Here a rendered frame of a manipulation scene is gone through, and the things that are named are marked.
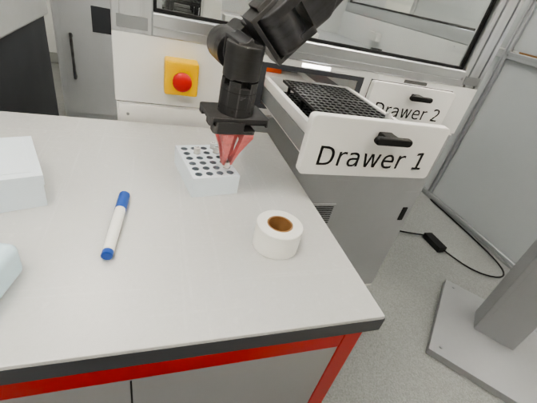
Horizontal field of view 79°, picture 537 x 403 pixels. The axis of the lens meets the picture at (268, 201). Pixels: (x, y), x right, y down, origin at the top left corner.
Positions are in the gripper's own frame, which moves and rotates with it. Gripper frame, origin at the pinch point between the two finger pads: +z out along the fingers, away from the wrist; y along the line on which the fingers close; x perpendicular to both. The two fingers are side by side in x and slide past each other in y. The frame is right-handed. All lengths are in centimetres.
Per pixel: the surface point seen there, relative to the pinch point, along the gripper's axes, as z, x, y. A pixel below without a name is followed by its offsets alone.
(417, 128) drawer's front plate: -11.8, 9.8, -31.6
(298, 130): -5.7, -0.6, -13.7
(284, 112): -5.7, -9.1, -15.0
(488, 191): 52, -43, -196
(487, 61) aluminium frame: -22, -17, -83
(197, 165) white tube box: 1.5, -0.8, 4.9
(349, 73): -11.6, -23.2, -40.0
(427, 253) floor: 81, -28, -144
